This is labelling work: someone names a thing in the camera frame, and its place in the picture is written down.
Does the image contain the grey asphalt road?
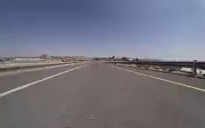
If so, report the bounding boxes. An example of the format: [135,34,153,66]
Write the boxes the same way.
[0,61,205,128]

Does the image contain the distant low buildings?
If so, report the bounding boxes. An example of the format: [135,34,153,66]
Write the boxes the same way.
[0,54,144,63]

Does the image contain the white painted edge line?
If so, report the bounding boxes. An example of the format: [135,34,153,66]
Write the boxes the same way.
[110,64,205,96]
[0,63,88,103]

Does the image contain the pale gravel verge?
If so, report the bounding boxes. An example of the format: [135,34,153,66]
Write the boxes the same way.
[0,61,83,80]

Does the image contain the dark roadside guardrail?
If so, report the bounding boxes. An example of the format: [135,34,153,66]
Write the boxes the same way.
[103,59,205,78]

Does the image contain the pale roadside guardrail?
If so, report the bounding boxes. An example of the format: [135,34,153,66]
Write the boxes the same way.
[0,60,81,71]

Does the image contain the rubble strip beside road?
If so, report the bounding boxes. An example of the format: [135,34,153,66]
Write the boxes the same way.
[116,62,205,80]

